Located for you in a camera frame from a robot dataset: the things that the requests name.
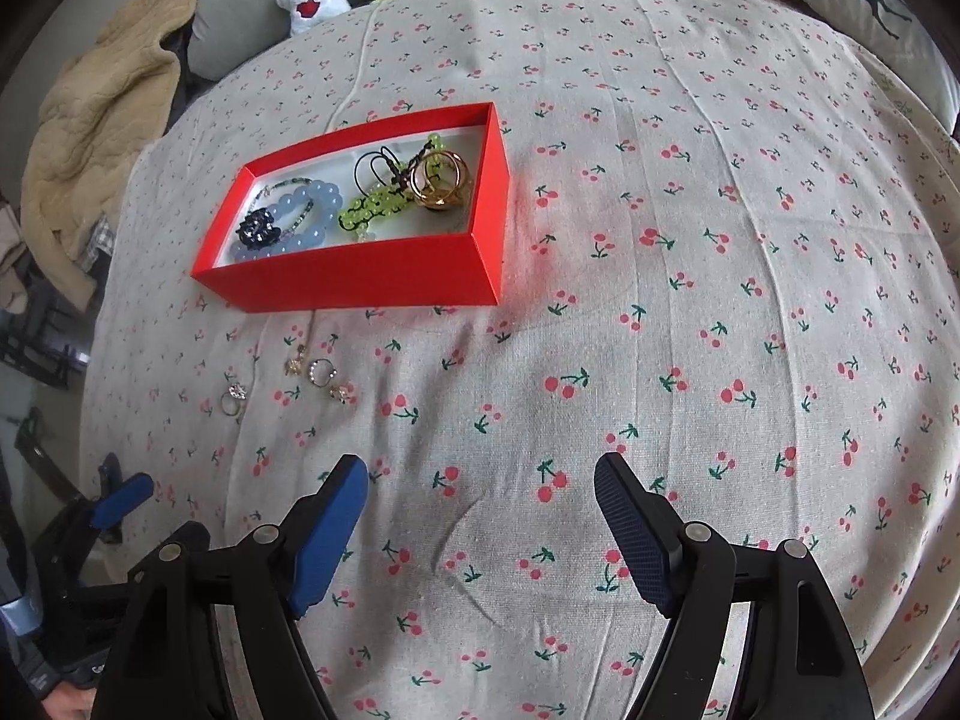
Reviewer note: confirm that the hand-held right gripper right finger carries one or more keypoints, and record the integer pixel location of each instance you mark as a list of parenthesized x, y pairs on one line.
[(634, 532)]

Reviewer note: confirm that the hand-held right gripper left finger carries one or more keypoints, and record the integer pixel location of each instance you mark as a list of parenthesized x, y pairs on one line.
[(330, 532)]

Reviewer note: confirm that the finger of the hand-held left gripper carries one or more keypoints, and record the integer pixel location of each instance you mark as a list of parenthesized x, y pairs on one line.
[(120, 502), (111, 472)]

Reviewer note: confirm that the red cardboard box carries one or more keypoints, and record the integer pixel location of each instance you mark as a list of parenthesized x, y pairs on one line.
[(360, 274)]

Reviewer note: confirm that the black flower brooch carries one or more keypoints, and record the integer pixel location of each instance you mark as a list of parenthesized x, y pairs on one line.
[(259, 231)]

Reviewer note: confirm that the person's left hand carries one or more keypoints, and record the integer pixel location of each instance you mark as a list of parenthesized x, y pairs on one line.
[(67, 706)]

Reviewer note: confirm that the gold pearl earring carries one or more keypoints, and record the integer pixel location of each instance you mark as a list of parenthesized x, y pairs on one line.
[(341, 391)]

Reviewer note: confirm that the silver hoop earring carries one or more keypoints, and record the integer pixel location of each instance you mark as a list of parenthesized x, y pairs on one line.
[(319, 369)]

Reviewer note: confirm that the cherry print bed sheet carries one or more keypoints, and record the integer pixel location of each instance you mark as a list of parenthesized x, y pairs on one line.
[(675, 240)]

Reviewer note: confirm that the beige quilted blanket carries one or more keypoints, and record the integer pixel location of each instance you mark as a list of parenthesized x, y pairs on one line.
[(97, 127)]

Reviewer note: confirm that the grey pillow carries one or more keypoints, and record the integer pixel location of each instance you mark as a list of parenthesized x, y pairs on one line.
[(240, 15)]

